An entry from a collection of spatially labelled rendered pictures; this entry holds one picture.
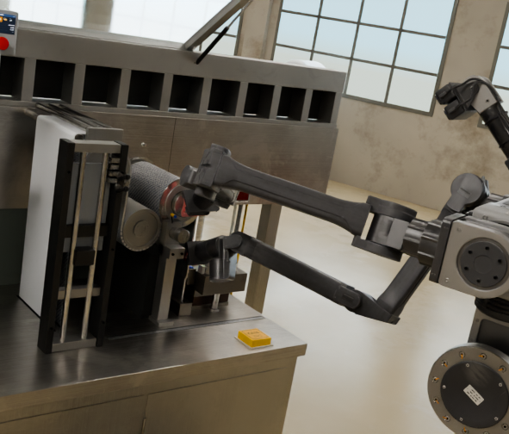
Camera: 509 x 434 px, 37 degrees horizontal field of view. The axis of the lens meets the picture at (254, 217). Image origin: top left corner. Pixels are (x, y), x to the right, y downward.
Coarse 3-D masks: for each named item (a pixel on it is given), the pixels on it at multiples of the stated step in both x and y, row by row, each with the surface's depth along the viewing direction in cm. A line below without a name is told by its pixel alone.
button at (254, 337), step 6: (246, 330) 222; (252, 330) 222; (258, 330) 223; (240, 336) 220; (246, 336) 218; (252, 336) 218; (258, 336) 219; (264, 336) 220; (246, 342) 218; (252, 342) 216; (258, 342) 217; (264, 342) 218
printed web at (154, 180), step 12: (132, 168) 232; (144, 168) 229; (156, 168) 229; (132, 180) 229; (144, 180) 224; (156, 180) 221; (168, 180) 219; (132, 192) 229; (144, 192) 223; (156, 192) 218; (144, 204) 224; (156, 204) 218; (120, 216) 210; (120, 228) 210; (120, 240) 212; (156, 240) 218; (60, 276) 207; (60, 300) 208; (60, 312) 208
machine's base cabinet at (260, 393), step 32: (160, 384) 200; (192, 384) 207; (224, 384) 214; (256, 384) 222; (288, 384) 231; (0, 416) 174; (32, 416) 179; (64, 416) 184; (96, 416) 190; (128, 416) 196; (160, 416) 203; (192, 416) 210; (224, 416) 218; (256, 416) 226
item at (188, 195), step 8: (184, 192) 207; (192, 192) 208; (184, 200) 206; (192, 200) 207; (200, 200) 205; (208, 200) 203; (192, 208) 206; (200, 208) 207; (208, 208) 209; (216, 208) 211
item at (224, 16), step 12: (240, 0) 223; (252, 0) 225; (228, 12) 228; (240, 12) 229; (24, 24) 213; (216, 24) 234; (96, 36) 226; (108, 36) 229; (204, 36) 240; (180, 48) 245; (192, 48) 246
